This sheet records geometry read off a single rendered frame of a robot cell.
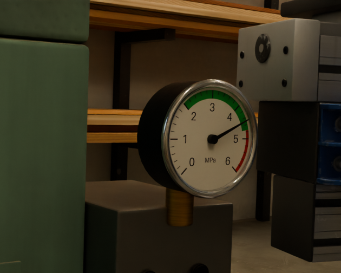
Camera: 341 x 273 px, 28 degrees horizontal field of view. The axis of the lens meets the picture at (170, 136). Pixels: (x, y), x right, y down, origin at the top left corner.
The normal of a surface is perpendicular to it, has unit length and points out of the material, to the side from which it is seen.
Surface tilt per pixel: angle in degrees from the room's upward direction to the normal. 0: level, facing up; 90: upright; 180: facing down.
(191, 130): 90
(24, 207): 90
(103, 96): 90
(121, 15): 90
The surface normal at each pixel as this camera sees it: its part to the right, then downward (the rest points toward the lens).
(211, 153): 0.55, 0.06
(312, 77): 0.36, 0.06
